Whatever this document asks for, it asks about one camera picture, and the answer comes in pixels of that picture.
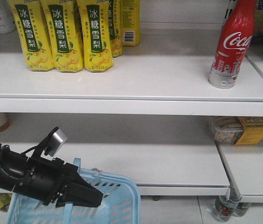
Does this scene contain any red coca-cola aluminium bottle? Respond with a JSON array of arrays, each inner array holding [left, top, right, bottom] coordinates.
[[208, 0, 256, 89]]

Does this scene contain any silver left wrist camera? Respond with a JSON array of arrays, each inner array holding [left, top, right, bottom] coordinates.
[[43, 126, 68, 157]]

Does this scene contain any yellow pear drink bottle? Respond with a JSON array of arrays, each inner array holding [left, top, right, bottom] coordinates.
[[77, 0, 113, 72], [108, 0, 123, 57], [121, 0, 140, 46], [8, 0, 55, 71], [40, 0, 84, 73]]

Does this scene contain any light blue plastic basket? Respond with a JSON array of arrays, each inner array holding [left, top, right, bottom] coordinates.
[[6, 158, 141, 224]]

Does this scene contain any clear biscuit box yellow label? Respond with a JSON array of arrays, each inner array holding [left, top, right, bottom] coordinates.
[[208, 116, 263, 145]]

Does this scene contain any clear water bottle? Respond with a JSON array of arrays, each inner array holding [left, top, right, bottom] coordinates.
[[233, 202, 252, 217], [212, 188, 241, 223]]

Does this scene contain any white store shelving unit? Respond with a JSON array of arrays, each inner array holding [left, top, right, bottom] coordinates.
[[0, 0, 263, 224]]

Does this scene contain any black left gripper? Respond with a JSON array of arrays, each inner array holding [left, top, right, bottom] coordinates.
[[13, 158, 103, 208]]

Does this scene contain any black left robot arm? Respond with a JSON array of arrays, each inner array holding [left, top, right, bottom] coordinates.
[[0, 143, 103, 208]]

